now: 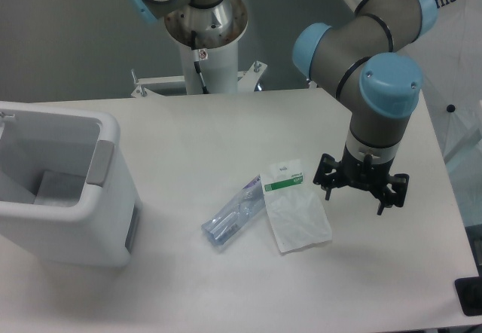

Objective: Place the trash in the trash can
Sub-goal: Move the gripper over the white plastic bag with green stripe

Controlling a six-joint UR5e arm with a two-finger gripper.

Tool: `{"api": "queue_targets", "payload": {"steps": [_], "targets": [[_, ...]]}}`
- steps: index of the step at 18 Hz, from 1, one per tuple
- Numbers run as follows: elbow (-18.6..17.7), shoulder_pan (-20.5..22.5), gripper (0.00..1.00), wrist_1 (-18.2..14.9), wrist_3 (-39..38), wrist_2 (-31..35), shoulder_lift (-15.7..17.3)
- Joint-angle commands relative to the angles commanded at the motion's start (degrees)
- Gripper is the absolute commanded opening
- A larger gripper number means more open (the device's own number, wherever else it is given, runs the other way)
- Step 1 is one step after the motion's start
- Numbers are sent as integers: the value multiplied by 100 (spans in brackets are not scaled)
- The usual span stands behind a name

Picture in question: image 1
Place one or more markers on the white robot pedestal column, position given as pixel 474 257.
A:
pixel 207 41

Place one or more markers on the white trash can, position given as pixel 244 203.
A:
pixel 67 194

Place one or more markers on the white pedestal base frame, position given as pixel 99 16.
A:
pixel 247 82

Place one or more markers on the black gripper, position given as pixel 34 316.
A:
pixel 363 175

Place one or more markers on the white green-labelled plastic pouch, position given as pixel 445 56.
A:
pixel 296 214

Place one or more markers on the crushed clear plastic bottle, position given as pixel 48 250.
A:
pixel 235 216

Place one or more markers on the black device at table edge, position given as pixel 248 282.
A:
pixel 468 290

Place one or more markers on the white Superior umbrella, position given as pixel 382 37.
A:
pixel 450 56

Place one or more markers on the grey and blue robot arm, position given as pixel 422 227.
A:
pixel 358 64

